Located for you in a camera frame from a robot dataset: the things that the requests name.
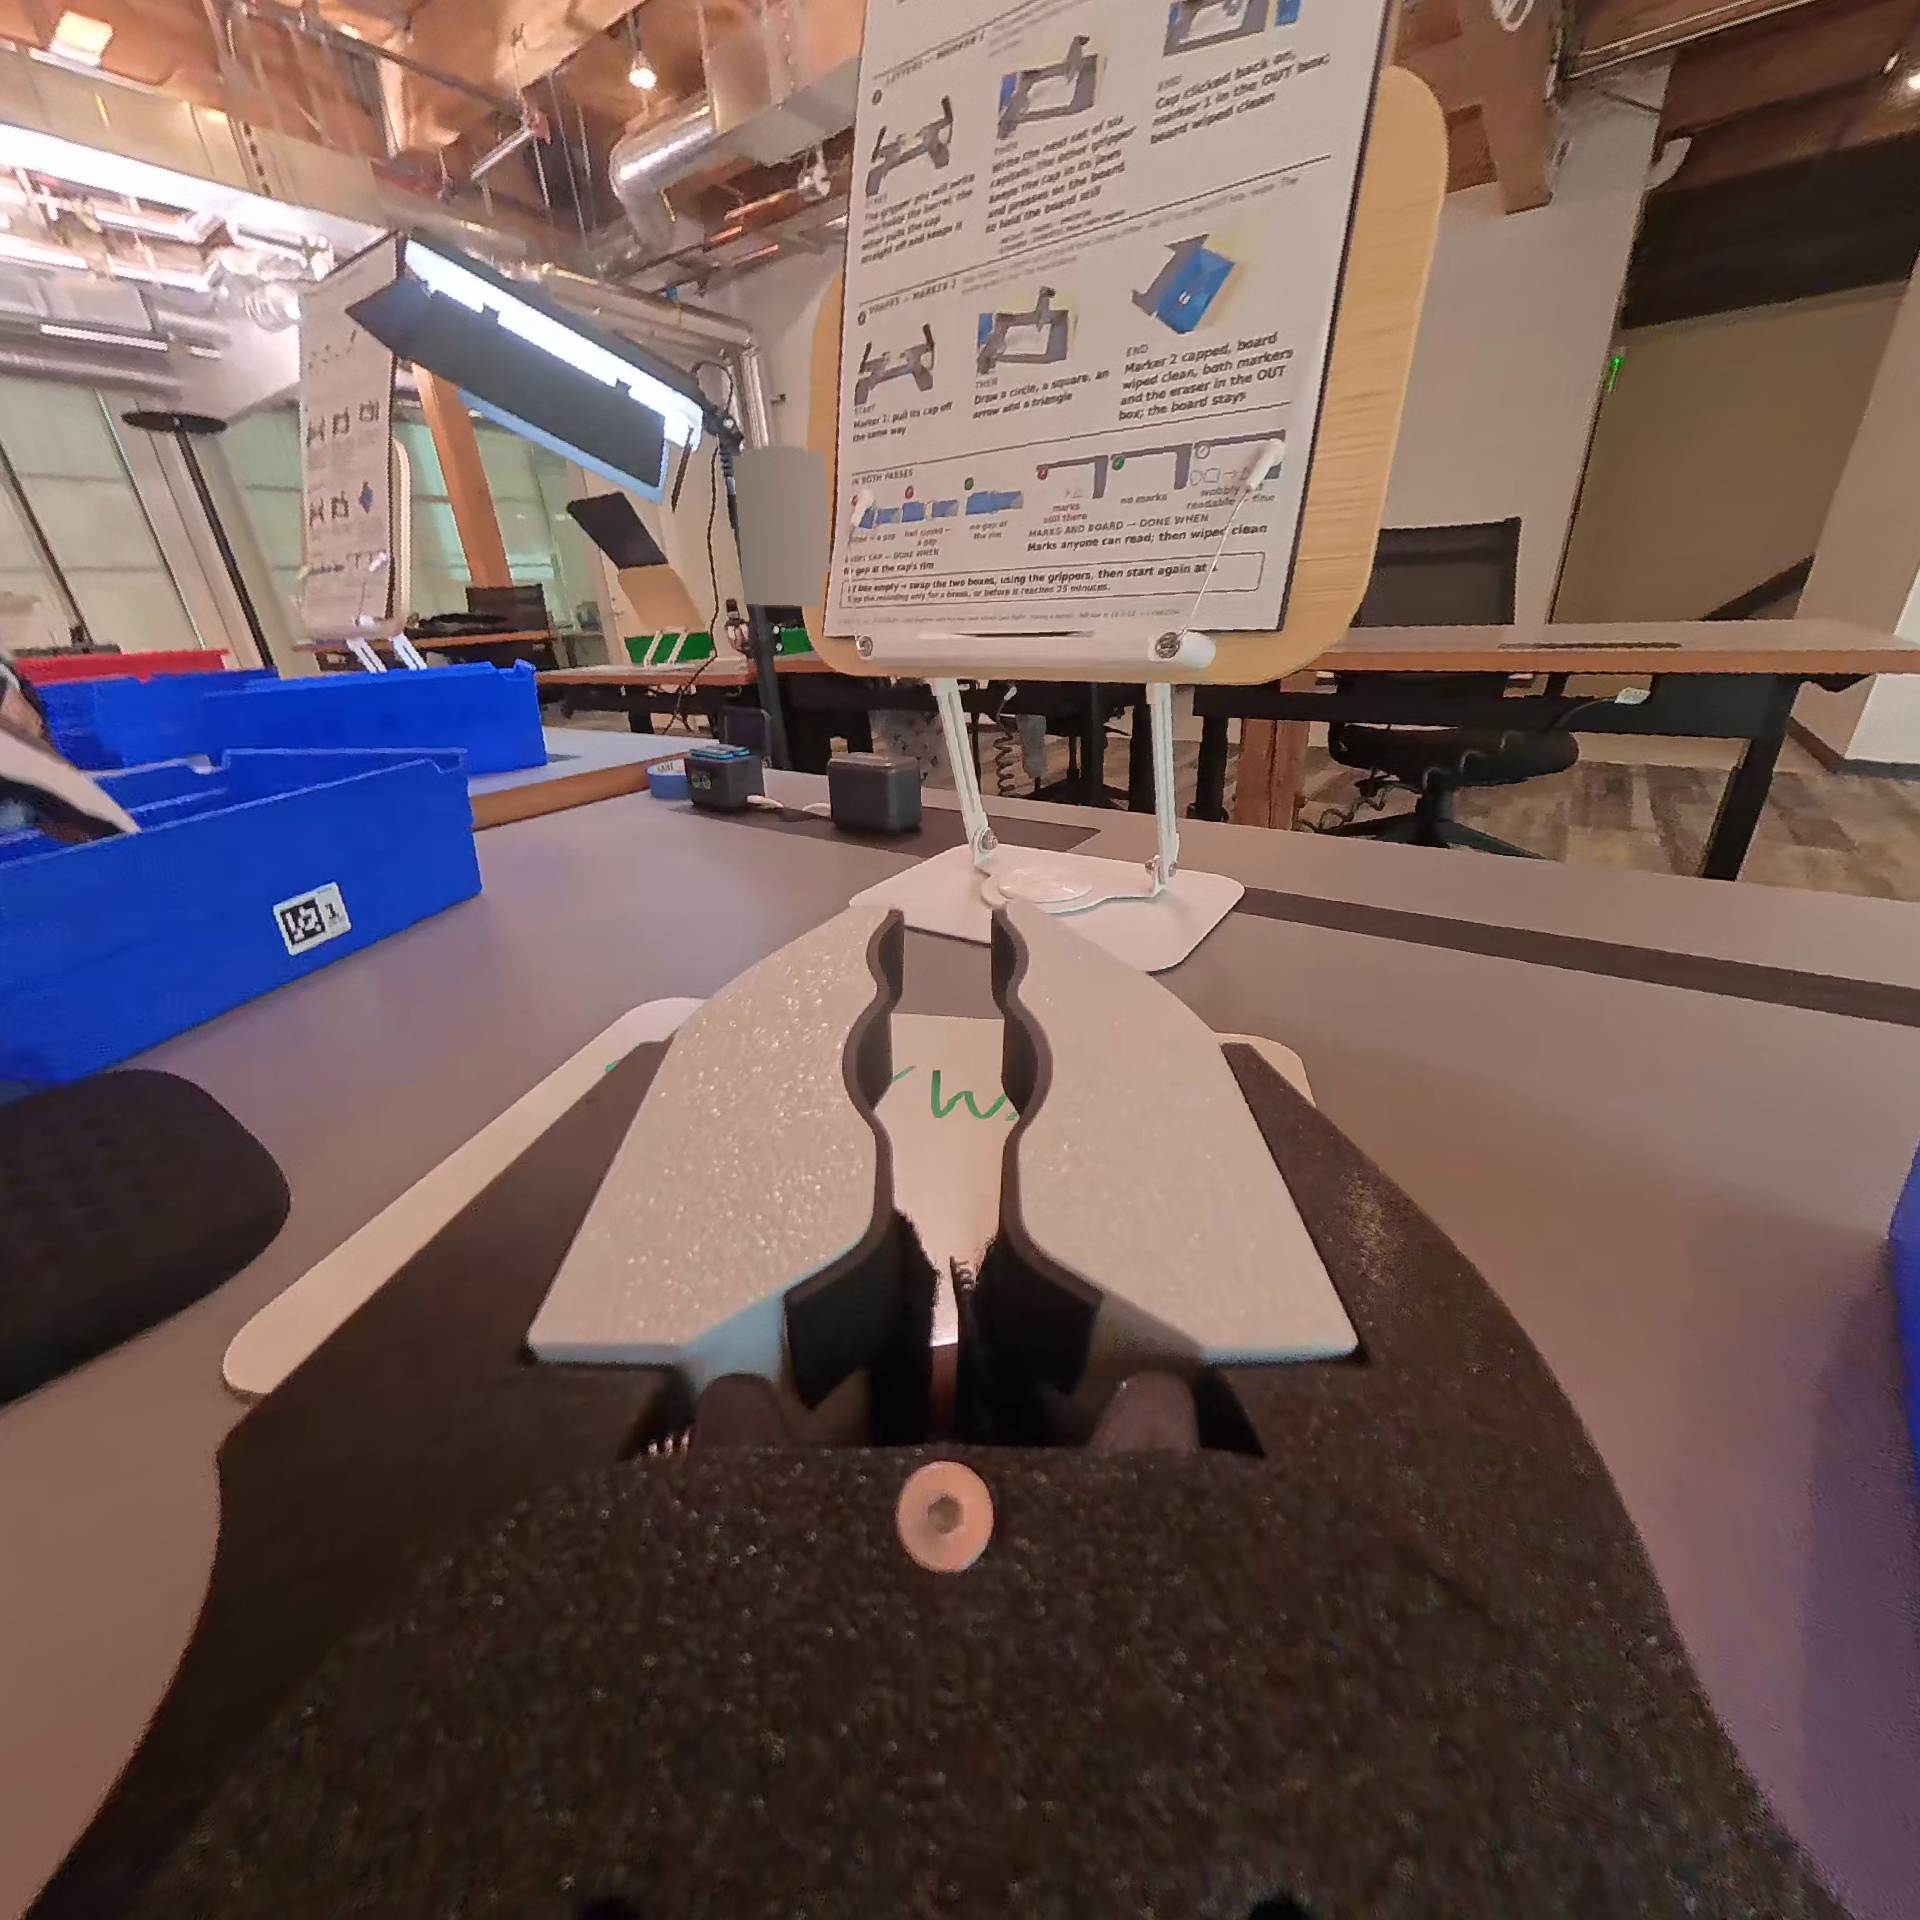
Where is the black office chair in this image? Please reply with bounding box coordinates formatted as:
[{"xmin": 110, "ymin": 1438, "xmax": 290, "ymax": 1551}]
[{"xmin": 1321, "ymin": 519, "xmax": 1583, "ymax": 861}]

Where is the wooden office desk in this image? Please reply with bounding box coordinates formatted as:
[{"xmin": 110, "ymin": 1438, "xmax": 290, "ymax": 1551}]
[{"xmin": 1202, "ymin": 619, "xmax": 1920, "ymax": 882}]

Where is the black studio light panel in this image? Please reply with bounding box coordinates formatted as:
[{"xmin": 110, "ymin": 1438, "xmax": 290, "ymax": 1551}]
[{"xmin": 344, "ymin": 235, "xmax": 711, "ymax": 501}]

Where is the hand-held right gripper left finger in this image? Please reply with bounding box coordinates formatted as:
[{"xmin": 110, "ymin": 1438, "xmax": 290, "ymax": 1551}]
[{"xmin": 532, "ymin": 912, "xmax": 938, "ymax": 1412}]

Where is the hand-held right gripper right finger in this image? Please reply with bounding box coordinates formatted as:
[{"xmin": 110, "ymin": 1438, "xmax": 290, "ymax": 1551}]
[{"xmin": 967, "ymin": 912, "xmax": 1358, "ymax": 1412}]

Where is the white hanging sign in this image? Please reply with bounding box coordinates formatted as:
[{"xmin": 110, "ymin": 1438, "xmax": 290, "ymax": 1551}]
[{"xmin": 296, "ymin": 318, "xmax": 404, "ymax": 646}]

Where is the white whiteboard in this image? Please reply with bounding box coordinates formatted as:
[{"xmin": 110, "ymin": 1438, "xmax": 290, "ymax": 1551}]
[{"xmin": 226, "ymin": 991, "xmax": 1315, "ymax": 1401}]

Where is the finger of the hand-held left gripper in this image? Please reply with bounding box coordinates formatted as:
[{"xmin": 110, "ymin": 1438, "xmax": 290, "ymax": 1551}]
[{"xmin": 0, "ymin": 729, "xmax": 140, "ymax": 849}]

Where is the black boxy object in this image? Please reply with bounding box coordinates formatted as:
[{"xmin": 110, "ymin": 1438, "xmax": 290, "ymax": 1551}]
[{"xmin": 825, "ymin": 751, "xmax": 925, "ymax": 838}]

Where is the white table sign stand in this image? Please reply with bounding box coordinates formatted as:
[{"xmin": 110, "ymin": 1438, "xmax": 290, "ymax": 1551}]
[{"xmin": 812, "ymin": 0, "xmax": 1450, "ymax": 978}]

